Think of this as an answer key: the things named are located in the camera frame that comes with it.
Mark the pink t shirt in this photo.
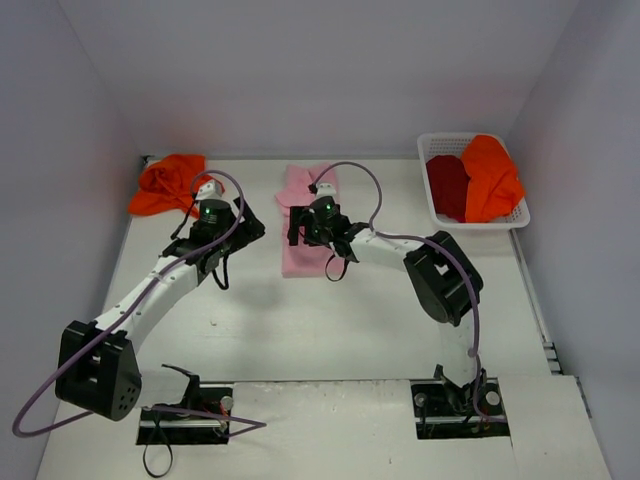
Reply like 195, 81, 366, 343
275, 162, 331, 278

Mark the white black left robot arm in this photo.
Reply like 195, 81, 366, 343
55, 197, 265, 421

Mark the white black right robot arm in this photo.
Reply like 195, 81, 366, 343
287, 196, 484, 412

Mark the orange t shirt on table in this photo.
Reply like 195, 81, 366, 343
128, 154, 205, 216

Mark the dark red t shirt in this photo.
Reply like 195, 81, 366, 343
426, 155, 470, 223

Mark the white plastic basket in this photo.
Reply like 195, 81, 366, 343
417, 132, 530, 230

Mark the orange t shirt in basket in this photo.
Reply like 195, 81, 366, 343
461, 135, 525, 223

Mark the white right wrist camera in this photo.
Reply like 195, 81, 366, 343
308, 182, 338, 200

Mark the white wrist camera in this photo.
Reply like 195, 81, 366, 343
194, 180, 224, 202
308, 182, 338, 200

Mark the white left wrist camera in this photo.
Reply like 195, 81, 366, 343
194, 180, 224, 202

